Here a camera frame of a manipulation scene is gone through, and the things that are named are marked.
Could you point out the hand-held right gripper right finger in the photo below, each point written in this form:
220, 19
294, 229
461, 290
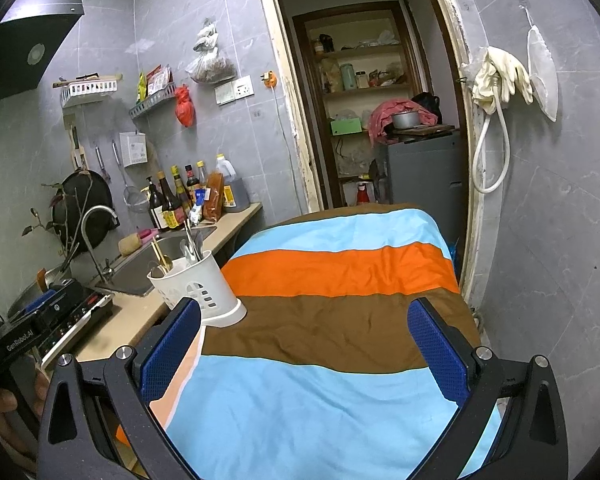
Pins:
437, 347

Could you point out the metal cooking pot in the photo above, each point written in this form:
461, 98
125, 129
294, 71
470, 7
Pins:
405, 120

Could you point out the grey cabinet with pot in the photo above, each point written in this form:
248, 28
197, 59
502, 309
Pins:
425, 185

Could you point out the white hanging plastic bag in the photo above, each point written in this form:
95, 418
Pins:
206, 37

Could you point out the yellow green snack packet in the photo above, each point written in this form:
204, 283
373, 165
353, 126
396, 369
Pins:
142, 87

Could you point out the white wall basket rack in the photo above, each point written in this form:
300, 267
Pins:
87, 91

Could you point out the dark bottle red cap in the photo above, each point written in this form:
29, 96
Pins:
192, 180

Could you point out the hanging metal ladle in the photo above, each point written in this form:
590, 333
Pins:
101, 162

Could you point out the silver metal spoon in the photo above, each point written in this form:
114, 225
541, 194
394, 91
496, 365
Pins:
187, 251

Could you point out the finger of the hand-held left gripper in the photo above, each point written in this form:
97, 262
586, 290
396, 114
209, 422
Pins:
40, 299
67, 294

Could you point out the pink scrub pad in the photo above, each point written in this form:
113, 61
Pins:
148, 235

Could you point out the black range hood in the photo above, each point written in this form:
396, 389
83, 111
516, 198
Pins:
25, 50

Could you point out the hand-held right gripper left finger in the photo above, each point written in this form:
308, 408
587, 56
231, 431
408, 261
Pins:
170, 347

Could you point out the bottle with yellow cap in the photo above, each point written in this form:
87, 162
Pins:
201, 172

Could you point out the white wall box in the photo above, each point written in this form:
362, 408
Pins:
132, 150

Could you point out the black wok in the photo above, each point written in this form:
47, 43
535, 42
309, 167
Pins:
92, 200

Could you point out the dark sauce bottle yellow label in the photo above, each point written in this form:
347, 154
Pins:
171, 212

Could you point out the white plastic utensil holder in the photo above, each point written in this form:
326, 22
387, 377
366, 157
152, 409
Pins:
200, 290

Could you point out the red white seasoning packets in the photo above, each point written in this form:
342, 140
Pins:
159, 80

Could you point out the pink cloth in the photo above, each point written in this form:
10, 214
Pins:
379, 117

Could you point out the large cooking oil jug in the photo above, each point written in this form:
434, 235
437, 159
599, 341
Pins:
232, 187

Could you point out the white mesh bag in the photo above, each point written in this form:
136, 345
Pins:
542, 70

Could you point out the blue plastic packet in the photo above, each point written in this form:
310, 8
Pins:
453, 260

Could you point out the cream rubber gloves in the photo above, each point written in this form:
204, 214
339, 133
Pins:
505, 72

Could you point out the grey wall shelf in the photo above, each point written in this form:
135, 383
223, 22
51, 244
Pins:
152, 105

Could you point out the white door frame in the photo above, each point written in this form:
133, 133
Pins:
280, 85

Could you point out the dark pump bottle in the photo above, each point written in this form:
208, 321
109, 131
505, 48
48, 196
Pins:
155, 210

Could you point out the green box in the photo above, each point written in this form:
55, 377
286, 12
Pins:
346, 126

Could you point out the black bag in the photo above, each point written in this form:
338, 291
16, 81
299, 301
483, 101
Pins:
427, 102

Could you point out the tall dark sauce bottle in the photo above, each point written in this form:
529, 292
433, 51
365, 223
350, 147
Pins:
180, 187

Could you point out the dry plant branch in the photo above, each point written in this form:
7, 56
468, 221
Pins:
37, 220

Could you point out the wooden chopping board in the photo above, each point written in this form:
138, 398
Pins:
430, 129

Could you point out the hanging metal strainer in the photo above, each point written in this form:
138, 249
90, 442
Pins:
132, 199

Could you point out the pale green jar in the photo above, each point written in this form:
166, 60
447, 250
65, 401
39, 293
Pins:
347, 77

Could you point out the steel kitchen sink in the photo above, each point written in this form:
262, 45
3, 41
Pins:
140, 265

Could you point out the clear bag of brown contents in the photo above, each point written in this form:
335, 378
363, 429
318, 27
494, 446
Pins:
210, 67

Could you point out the black induction cooker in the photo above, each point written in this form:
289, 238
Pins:
87, 317

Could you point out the wooden wall knife rack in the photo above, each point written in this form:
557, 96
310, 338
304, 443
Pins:
77, 142

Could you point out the metal kitchen faucet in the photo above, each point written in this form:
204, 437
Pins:
86, 225

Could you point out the striped blue orange brown cloth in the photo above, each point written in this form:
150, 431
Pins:
330, 400

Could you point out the orange seasoning packet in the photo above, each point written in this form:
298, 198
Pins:
212, 199

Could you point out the white wall socket panel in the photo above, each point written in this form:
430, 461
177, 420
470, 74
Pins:
234, 90

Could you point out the red plastic bag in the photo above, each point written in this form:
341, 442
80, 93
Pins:
184, 110

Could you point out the orange wall plug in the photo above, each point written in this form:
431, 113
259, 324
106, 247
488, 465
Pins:
269, 79

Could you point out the dark wooden shelf cabinet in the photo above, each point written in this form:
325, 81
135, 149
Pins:
302, 110

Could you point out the yellow brown sponge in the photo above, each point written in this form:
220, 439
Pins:
130, 245

